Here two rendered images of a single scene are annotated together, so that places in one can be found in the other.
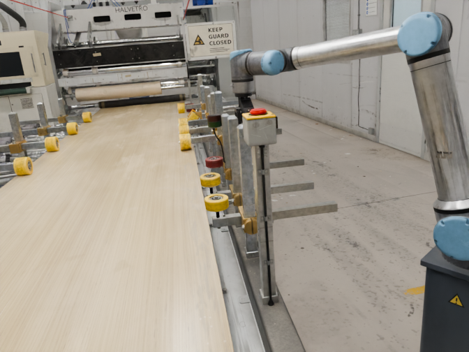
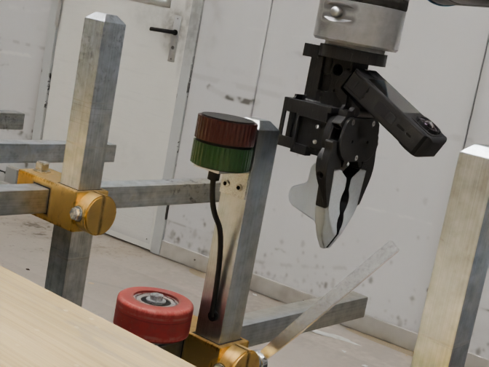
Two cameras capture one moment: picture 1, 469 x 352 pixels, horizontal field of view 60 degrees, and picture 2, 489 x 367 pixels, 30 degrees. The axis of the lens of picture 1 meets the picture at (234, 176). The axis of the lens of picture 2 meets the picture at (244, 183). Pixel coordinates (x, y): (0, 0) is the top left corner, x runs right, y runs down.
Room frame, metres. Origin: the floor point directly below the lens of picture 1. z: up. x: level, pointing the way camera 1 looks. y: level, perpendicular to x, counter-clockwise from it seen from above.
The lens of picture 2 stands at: (1.07, 0.68, 1.21)
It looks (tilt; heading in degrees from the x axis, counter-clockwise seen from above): 10 degrees down; 315
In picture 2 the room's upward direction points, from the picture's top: 11 degrees clockwise
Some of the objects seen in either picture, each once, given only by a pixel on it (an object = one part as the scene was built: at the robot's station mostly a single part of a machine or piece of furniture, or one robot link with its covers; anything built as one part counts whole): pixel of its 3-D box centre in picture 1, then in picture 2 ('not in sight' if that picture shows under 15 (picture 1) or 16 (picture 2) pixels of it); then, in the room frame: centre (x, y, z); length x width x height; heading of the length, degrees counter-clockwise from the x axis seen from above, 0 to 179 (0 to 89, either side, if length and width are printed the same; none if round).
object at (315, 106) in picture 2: (243, 107); (336, 104); (1.69, -0.06, 1.13); 0.09 x 0.08 x 0.12; 7
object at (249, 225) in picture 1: (248, 219); not in sight; (1.25, -0.04, 0.82); 0.13 x 0.06 x 0.05; 7
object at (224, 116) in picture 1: (229, 167); (217, 338); (1.72, 0.02, 0.87); 0.03 x 0.03 x 0.48; 7
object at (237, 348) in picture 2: (228, 170); (196, 350); (1.75, 0.02, 0.85); 0.13 x 0.06 x 0.05; 7
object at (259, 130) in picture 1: (259, 129); not in sight; (0.97, -0.07, 1.18); 0.07 x 0.07 x 0.08; 7
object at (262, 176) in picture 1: (264, 225); not in sight; (0.97, -0.07, 0.93); 0.05 x 0.05 x 0.45; 7
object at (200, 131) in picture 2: (213, 117); (225, 129); (1.72, 0.07, 1.10); 0.06 x 0.06 x 0.02
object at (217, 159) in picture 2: (214, 123); (221, 154); (1.72, 0.07, 1.07); 0.06 x 0.06 x 0.02
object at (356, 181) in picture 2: not in sight; (327, 201); (1.69, -0.08, 1.03); 0.06 x 0.03 x 0.09; 7
